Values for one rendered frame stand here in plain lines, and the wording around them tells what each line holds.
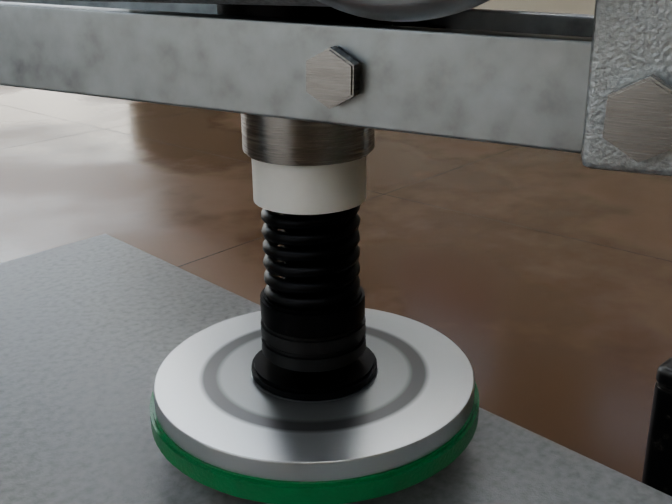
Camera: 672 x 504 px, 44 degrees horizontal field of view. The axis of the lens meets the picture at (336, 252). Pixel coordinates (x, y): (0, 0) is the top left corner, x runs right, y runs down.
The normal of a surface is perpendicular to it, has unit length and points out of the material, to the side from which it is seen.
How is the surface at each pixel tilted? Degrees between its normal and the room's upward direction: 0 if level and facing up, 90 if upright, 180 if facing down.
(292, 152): 90
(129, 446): 0
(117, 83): 90
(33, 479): 0
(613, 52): 90
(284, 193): 90
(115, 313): 0
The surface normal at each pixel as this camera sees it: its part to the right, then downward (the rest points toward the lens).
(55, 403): -0.01, -0.94
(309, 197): 0.04, 0.35
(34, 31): -0.44, 0.33
